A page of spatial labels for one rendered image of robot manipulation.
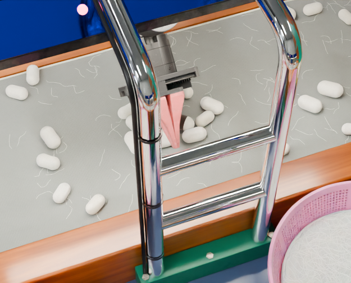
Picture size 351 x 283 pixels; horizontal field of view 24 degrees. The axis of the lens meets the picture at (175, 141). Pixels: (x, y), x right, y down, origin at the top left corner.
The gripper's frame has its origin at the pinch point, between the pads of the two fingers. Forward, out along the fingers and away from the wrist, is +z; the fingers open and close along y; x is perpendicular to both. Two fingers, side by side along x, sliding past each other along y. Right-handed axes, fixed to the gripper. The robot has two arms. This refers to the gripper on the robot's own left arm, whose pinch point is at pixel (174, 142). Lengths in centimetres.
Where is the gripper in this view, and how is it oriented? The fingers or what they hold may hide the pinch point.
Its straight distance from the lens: 111.3
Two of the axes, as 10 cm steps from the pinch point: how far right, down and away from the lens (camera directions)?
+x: -2.2, -0.2, 9.7
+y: 9.4, -2.8, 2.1
